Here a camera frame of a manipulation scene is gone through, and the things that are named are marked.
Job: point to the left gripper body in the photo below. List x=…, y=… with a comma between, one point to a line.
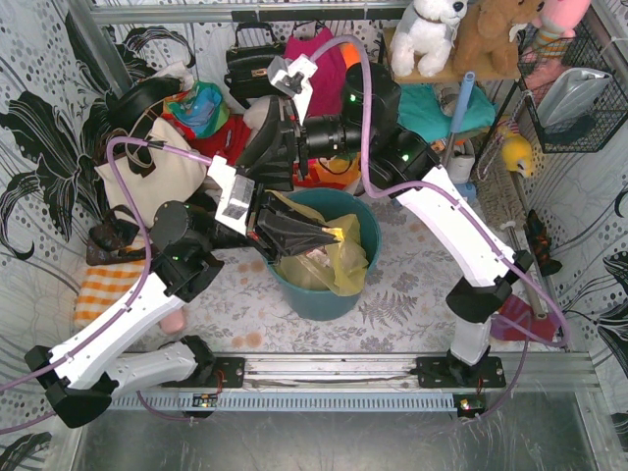
x=258, y=224

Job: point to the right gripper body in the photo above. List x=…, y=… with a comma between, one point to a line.
x=294, y=139

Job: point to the yellow plastic trash bag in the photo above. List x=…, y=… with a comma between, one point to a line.
x=350, y=259

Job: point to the teal plastic trash bin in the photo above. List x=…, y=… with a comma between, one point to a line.
x=321, y=306

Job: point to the light blue floor squeegee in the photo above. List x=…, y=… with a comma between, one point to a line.
x=466, y=87

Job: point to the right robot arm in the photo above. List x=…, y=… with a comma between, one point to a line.
x=402, y=166

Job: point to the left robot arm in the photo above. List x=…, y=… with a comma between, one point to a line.
x=83, y=375

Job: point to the rainbow striped fabric bag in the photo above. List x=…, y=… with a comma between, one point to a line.
x=337, y=172

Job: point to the crumpled white paper trash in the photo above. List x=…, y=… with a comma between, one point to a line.
x=319, y=255

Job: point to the red fabric bag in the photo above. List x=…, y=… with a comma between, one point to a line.
x=228, y=142

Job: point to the magenta fabric bag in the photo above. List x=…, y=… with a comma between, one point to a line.
x=328, y=81

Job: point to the cream canvas tote bag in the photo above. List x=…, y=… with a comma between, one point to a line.
x=169, y=176

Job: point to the colourful cartoon fabric bag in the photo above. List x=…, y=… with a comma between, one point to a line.
x=197, y=113

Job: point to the white fluffy plush sheep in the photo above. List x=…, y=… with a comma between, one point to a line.
x=255, y=116

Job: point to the orange plush toy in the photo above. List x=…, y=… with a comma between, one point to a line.
x=349, y=54

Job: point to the black leather handbag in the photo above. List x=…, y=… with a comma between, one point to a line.
x=247, y=76

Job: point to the teal folded cloth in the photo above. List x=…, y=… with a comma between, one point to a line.
x=419, y=111

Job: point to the pink foam roller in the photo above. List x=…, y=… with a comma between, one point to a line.
x=174, y=322

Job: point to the orange checkered cloth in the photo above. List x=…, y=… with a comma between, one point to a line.
x=101, y=288

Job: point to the white sneaker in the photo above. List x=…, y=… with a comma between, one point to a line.
x=460, y=163

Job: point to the wooden shelf rack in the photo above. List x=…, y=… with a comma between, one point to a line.
x=499, y=90

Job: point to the white plush dog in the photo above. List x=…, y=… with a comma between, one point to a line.
x=424, y=37

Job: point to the black round hat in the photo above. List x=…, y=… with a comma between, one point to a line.
x=123, y=112

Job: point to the brown teddy bear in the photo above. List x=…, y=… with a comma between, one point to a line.
x=486, y=29

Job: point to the yellow plush duck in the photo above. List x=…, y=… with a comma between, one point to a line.
x=516, y=151

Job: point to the dark patterned cloth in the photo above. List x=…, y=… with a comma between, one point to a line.
x=537, y=235

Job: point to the silver foil pouch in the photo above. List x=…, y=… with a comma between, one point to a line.
x=571, y=95

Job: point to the red purple sock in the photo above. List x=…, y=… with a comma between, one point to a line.
x=515, y=321

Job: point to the pink plush toy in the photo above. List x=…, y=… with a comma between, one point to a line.
x=557, y=20

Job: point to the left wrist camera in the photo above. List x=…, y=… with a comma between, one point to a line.
x=236, y=195

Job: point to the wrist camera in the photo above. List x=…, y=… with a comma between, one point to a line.
x=292, y=78
x=236, y=195

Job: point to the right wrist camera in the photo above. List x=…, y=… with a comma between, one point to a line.
x=292, y=78

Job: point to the brown leather strap bag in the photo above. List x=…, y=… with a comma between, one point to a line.
x=117, y=240

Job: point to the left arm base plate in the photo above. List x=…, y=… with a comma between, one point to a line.
x=227, y=372

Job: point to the long handled brush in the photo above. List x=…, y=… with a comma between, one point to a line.
x=500, y=201

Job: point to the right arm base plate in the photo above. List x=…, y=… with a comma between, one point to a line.
x=444, y=372

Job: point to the black wire basket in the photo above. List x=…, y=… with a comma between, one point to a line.
x=539, y=68

